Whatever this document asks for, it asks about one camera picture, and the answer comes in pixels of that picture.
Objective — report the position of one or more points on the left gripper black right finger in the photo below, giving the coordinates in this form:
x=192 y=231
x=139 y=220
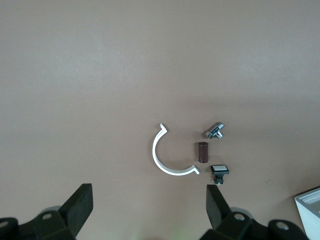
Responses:
x=217 y=212

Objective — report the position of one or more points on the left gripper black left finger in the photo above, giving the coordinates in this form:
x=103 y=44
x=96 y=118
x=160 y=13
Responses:
x=75 y=210

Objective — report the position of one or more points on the white drawer cabinet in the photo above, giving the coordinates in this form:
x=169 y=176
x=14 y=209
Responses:
x=310 y=217

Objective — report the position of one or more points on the dark brown hexagonal spacer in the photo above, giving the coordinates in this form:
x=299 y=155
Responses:
x=202 y=152

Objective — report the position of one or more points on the silver metal T-bolt fastener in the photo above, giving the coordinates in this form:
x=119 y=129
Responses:
x=212 y=132

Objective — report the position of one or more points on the white semicircular pipe clamp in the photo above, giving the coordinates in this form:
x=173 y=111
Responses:
x=155 y=155

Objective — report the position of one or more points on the black switch with white cap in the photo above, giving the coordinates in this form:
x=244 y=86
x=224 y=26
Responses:
x=220 y=169

